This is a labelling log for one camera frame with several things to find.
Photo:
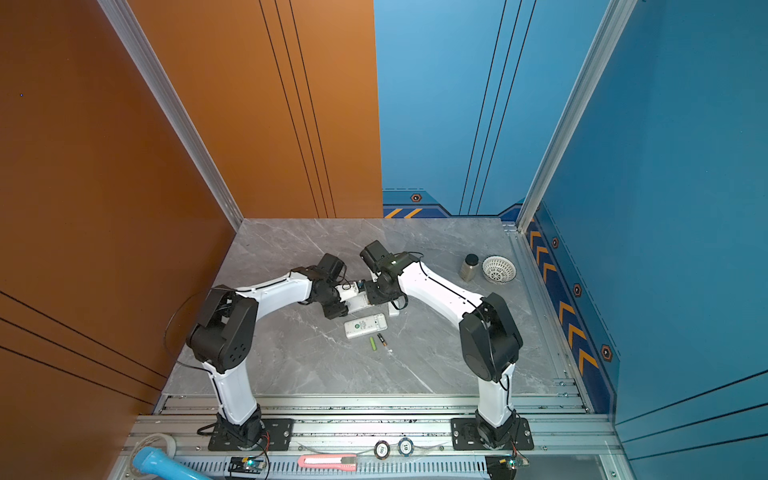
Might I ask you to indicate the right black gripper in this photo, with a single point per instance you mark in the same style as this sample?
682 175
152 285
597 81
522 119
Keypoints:
368 287

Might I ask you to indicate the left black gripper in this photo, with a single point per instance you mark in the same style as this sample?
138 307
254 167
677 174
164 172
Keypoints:
338 311

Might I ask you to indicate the white remote control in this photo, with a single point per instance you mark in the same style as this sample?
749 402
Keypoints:
365 326
358 303

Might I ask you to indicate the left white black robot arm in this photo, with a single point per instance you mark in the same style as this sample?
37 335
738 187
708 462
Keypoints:
222 336

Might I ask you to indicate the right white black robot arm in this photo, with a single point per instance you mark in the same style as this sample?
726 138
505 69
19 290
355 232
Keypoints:
490 339

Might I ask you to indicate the glass jar black lid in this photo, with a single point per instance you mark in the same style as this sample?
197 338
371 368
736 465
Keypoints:
469 267

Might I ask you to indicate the white mesh basket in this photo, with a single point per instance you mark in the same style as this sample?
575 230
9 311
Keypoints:
498 269

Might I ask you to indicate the blue round badge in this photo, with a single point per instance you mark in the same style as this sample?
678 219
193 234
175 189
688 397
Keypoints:
405 447

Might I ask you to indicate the black round badge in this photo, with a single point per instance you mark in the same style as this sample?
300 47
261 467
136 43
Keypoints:
382 450

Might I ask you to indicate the pink utility knife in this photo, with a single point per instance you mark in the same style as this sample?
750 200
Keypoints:
339 462

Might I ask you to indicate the green circuit board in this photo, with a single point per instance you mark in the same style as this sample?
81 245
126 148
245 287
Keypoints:
247 466

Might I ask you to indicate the white tape roll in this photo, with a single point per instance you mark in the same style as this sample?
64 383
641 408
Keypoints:
164 442

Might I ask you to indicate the small circuit board right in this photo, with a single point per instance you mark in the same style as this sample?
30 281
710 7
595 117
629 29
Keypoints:
514 463

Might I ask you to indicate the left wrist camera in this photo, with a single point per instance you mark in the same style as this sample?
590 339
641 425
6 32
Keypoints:
350 290

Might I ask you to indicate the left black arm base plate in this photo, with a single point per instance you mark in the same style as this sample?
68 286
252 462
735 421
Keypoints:
270 434

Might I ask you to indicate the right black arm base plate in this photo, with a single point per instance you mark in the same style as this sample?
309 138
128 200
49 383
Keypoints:
474 434

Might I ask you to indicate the blue cylinder handle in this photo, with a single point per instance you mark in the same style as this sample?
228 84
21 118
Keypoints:
153 461

